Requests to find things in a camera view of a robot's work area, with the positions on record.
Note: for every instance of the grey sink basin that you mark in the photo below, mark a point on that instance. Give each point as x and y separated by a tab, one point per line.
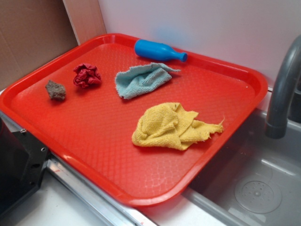
253	180

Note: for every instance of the brown cardboard panel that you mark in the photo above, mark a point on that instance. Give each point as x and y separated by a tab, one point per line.
34	32

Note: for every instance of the grey faucet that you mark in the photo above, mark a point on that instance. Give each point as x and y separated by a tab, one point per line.
285	102

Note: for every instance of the yellow cloth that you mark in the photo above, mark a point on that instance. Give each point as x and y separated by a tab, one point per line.
170	125

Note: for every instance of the blue plastic bottle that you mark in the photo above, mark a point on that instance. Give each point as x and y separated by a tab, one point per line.
158	51

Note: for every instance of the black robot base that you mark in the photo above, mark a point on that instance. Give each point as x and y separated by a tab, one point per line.
23	159

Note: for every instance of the crumpled red cloth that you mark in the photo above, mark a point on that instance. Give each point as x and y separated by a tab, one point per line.
86	75

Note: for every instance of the brown rock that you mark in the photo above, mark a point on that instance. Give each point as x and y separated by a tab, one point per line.
55	91

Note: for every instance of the light blue cloth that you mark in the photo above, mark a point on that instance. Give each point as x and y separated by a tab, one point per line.
142	79

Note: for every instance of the red plastic tray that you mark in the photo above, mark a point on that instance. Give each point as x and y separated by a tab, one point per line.
91	129

